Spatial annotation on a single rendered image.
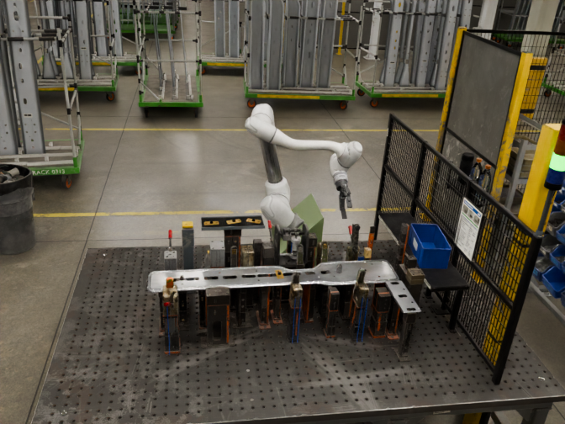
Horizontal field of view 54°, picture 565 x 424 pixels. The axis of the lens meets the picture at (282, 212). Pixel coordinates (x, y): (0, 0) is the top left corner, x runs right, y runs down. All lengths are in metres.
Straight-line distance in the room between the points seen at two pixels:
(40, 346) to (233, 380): 1.88
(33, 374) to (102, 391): 1.32
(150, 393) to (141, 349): 0.32
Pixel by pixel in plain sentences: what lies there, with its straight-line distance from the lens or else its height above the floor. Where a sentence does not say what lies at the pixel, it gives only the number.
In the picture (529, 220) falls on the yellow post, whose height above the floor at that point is 1.57.
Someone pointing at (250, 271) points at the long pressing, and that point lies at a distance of 3.11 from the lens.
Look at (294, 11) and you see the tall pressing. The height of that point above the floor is 1.56.
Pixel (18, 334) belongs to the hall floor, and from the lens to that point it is 4.53.
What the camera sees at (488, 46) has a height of 1.93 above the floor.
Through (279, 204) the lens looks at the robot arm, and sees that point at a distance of 3.66.
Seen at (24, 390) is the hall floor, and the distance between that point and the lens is 4.06.
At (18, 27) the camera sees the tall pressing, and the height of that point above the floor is 1.68.
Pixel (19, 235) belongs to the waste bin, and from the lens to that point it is 5.44.
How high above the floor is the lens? 2.67
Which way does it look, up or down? 26 degrees down
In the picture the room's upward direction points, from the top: 3 degrees clockwise
